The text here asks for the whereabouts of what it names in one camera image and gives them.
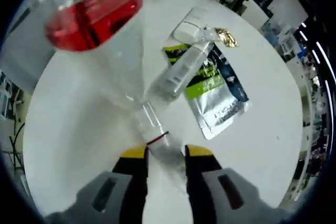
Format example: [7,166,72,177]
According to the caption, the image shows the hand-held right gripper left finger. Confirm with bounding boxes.
[44,144,150,224]

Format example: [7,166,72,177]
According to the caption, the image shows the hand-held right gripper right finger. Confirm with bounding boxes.
[184,144,287,224]

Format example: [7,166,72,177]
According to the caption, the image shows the white skincare tube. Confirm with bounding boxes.
[173,7,211,44]

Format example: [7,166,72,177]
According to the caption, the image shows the green silver skincare mask sachet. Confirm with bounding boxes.
[161,42,250,141]

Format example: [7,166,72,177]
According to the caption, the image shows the gold foil skincare sachet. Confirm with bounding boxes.
[214,26,241,49]

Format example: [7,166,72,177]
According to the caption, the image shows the red collar skincare pump bottle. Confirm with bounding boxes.
[34,0,148,104]

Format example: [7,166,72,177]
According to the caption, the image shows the person's grey trousers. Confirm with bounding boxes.
[0,3,57,93]

